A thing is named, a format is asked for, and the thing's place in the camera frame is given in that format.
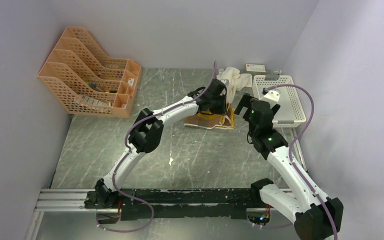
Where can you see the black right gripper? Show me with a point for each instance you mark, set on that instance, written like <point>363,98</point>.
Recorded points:
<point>245,102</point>

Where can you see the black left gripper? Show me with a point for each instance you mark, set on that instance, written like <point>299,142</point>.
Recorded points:
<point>223,110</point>

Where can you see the yellow brown bear towel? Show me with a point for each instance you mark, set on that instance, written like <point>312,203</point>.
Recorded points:
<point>211,121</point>

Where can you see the white terry towel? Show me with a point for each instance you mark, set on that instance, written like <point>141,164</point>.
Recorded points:
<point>235,81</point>

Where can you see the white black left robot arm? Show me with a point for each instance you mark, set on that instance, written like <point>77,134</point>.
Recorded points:
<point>145,136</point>

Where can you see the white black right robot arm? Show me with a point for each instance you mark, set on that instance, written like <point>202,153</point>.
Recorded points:
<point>313,214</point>

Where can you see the white red small box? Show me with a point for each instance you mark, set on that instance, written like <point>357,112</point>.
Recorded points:
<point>255,68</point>

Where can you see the white perforated plastic basket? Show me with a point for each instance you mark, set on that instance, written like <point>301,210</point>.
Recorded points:
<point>291,113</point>

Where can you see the orange plastic file organizer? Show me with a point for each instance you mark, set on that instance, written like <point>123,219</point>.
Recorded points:
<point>87,81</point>

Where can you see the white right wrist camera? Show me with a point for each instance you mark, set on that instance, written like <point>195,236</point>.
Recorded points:
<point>272,97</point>

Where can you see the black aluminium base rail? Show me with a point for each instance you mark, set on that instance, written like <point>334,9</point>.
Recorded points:
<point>143,203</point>

